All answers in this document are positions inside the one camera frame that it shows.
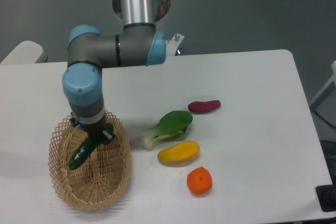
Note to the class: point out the black device at table edge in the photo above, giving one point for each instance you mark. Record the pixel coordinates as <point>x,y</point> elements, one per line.
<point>326,197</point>

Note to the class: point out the green cucumber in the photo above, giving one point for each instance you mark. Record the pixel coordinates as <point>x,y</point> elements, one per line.
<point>80,155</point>

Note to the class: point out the oval wicker basket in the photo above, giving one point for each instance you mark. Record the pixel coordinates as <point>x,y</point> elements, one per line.
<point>101,179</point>

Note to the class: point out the purple sweet potato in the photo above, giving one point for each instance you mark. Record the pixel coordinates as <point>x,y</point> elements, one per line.
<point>203,107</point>

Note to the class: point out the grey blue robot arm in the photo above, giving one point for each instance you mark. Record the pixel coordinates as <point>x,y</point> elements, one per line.
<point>89,53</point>

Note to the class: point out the white furniture frame right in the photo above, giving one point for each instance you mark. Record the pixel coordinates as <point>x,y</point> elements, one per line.
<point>324,91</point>

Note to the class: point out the green bok choy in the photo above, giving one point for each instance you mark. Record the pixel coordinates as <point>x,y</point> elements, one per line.
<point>172,125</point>

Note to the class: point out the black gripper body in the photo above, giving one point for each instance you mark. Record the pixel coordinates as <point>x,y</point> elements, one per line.
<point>95,128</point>

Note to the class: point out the white chair armrest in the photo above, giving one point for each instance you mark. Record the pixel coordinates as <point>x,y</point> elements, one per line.
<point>27,52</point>

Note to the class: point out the orange tangerine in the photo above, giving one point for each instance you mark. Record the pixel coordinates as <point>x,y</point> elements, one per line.
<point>199,181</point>

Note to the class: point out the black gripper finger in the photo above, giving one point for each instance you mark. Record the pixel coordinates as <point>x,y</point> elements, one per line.
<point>108,134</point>
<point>91,141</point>

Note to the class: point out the yellow mango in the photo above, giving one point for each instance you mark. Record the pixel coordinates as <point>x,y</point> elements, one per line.
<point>180,152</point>

